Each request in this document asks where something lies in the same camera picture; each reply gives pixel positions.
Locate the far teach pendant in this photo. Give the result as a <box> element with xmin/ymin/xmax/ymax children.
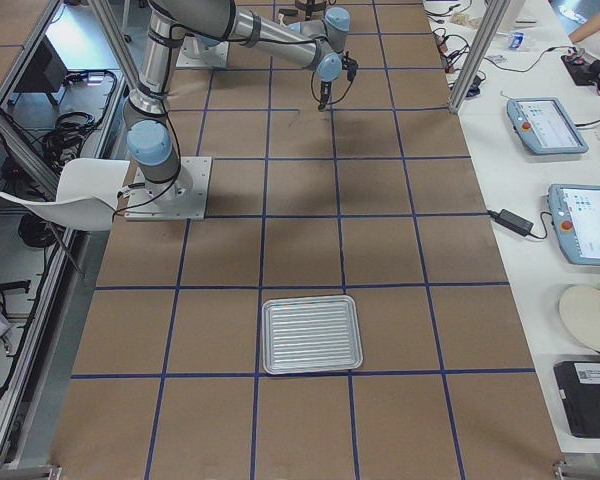
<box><xmin>506</xmin><ymin>97</ymin><xmax>589</xmax><ymax>155</ymax></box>

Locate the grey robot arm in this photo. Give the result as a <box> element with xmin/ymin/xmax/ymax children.
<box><xmin>125</xmin><ymin>1</ymin><xmax>357</xmax><ymax>185</ymax></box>

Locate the near teach pendant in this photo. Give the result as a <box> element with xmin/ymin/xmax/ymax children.
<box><xmin>547</xmin><ymin>184</ymin><xmax>600</xmax><ymax>266</ymax></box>

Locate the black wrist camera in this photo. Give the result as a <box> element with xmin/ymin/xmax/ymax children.
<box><xmin>342</xmin><ymin>52</ymin><xmax>358</xmax><ymax>83</ymax></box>

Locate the beige plate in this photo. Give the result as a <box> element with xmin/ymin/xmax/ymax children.
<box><xmin>558</xmin><ymin>285</ymin><xmax>600</xmax><ymax>353</ymax></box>

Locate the teach pendant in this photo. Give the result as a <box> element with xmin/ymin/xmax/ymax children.
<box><xmin>506</xmin><ymin>97</ymin><xmax>589</xmax><ymax>155</ymax></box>
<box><xmin>547</xmin><ymin>184</ymin><xmax>600</xmax><ymax>266</ymax></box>

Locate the silver ribbed metal tray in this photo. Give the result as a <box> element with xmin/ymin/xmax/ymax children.
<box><xmin>262</xmin><ymin>295</ymin><xmax>364</xmax><ymax>375</ymax></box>

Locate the black power adapter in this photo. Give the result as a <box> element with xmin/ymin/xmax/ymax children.
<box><xmin>487</xmin><ymin>209</ymin><xmax>533</xmax><ymax>237</ymax></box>

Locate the aluminium frame post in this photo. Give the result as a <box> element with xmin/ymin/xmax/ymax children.
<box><xmin>448</xmin><ymin>0</ymin><xmax>510</xmax><ymax>114</ymax></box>

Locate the white plastic chair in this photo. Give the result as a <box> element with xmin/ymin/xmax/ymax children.
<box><xmin>0</xmin><ymin>158</ymin><xmax>130</xmax><ymax>231</ymax></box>

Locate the black flat device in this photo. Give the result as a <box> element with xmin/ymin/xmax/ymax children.
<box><xmin>554</xmin><ymin>361</ymin><xmax>600</xmax><ymax>439</ymax></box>

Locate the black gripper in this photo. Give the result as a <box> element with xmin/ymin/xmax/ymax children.
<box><xmin>318</xmin><ymin>81</ymin><xmax>332</xmax><ymax>112</ymax></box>

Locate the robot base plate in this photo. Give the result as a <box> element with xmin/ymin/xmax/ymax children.
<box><xmin>176</xmin><ymin>37</ymin><xmax>229</xmax><ymax>70</ymax></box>
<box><xmin>123</xmin><ymin>156</ymin><xmax>212</xmax><ymax>221</ymax></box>

